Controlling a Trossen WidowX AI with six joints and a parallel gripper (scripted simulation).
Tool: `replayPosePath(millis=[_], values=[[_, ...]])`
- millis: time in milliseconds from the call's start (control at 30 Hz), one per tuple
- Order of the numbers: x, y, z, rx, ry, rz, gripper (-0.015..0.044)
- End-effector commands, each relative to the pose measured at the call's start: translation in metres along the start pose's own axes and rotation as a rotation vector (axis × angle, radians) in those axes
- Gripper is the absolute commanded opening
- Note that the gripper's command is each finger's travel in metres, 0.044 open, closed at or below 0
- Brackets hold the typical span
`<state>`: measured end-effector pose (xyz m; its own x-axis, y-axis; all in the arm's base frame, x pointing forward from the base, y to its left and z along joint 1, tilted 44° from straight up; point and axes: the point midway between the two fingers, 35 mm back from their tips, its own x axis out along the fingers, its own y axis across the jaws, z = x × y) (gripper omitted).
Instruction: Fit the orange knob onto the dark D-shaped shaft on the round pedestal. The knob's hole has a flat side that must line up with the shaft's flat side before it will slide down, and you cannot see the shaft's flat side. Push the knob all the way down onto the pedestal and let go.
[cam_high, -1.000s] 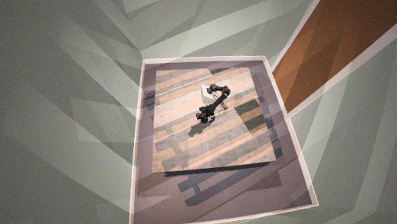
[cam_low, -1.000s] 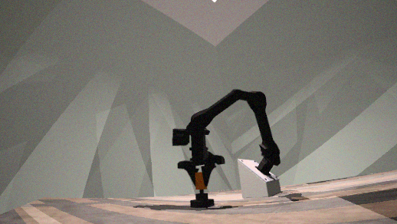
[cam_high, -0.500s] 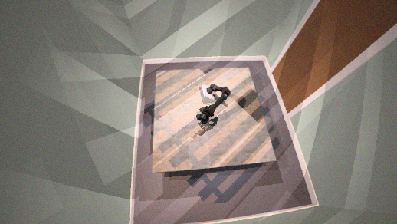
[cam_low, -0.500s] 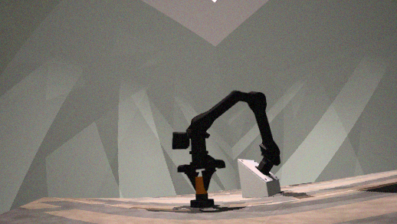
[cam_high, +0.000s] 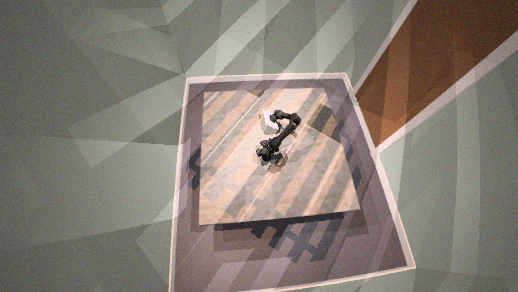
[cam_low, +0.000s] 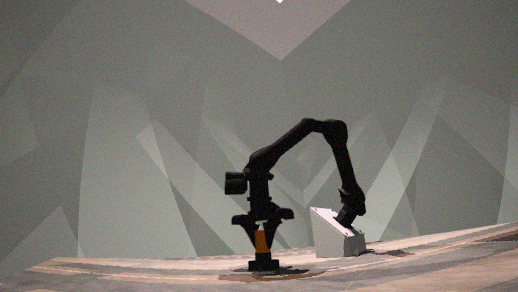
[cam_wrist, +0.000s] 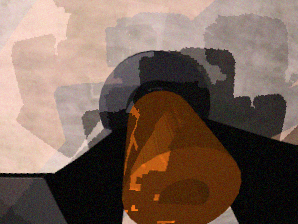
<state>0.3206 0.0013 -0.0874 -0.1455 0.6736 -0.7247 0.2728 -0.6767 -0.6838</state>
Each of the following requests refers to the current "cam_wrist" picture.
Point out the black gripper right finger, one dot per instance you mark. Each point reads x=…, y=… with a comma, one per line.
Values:
x=269, y=175

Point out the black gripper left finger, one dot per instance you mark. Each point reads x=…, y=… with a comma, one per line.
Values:
x=87, y=191

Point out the orange knob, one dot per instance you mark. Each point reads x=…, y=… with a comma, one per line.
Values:
x=176, y=170

